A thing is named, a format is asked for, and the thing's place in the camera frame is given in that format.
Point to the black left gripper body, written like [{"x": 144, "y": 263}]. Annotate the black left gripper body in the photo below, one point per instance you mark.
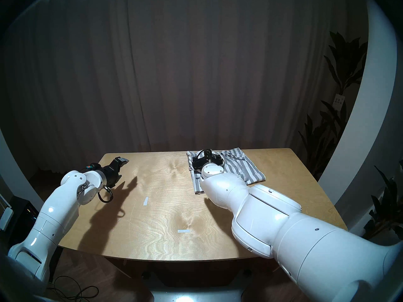
[{"x": 110, "y": 174}]

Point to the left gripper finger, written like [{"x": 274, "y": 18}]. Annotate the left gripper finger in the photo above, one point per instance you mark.
[
  {"x": 117, "y": 159},
  {"x": 124, "y": 162}
]

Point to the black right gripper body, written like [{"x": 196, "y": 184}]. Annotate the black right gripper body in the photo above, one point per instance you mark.
[{"x": 206, "y": 159}]

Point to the grey white striped t-shirt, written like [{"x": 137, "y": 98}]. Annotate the grey white striped t-shirt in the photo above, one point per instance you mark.
[{"x": 242, "y": 169}]

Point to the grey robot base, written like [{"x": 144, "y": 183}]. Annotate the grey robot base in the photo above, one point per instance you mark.
[{"x": 195, "y": 295}]

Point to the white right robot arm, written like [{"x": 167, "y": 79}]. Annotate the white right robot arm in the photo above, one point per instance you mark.
[{"x": 283, "y": 229}]

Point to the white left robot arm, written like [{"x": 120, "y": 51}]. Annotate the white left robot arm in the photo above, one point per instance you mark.
[{"x": 53, "y": 216}]

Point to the white curved arch pillar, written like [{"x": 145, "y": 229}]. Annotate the white curved arch pillar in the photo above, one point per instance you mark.
[
  {"x": 368, "y": 115},
  {"x": 19, "y": 178}
]

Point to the brown pleated curtain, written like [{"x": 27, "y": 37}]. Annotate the brown pleated curtain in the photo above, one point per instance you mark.
[{"x": 189, "y": 68}]

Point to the black computer tower with lights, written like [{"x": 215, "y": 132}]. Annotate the black computer tower with lights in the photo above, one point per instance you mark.
[{"x": 22, "y": 222}]

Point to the small white box device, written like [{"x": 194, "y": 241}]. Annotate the small white box device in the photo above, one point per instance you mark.
[{"x": 5, "y": 219}]

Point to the white paper plant tag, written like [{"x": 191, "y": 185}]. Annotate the white paper plant tag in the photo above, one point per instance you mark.
[{"x": 338, "y": 100}]

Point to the tall dark leafy plant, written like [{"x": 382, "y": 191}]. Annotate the tall dark leafy plant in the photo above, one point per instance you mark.
[{"x": 344, "y": 62}]

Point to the dark plant in white pot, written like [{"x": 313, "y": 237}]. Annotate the dark plant in white pot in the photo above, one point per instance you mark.
[{"x": 385, "y": 210}]

